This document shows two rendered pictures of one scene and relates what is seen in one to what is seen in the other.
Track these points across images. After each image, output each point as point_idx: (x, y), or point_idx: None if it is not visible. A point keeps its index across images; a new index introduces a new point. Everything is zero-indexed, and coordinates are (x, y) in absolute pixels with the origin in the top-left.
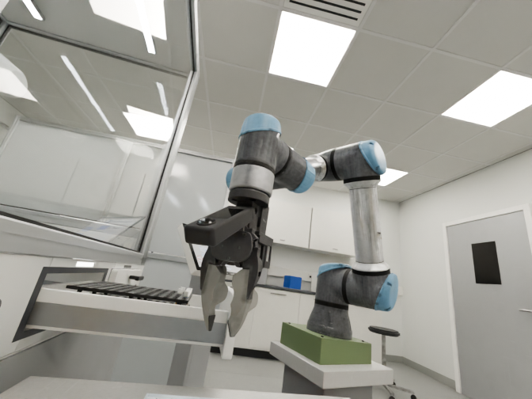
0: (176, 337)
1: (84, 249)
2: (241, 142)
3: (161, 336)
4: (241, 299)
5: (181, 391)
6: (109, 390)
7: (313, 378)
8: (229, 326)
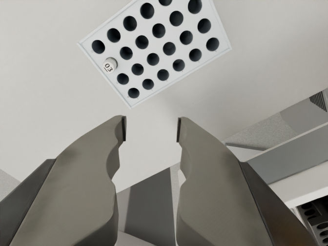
0: (270, 153)
1: None
2: None
3: (295, 141)
4: (77, 153)
5: (224, 126)
6: (301, 77)
7: (130, 238)
8: (121, 115)
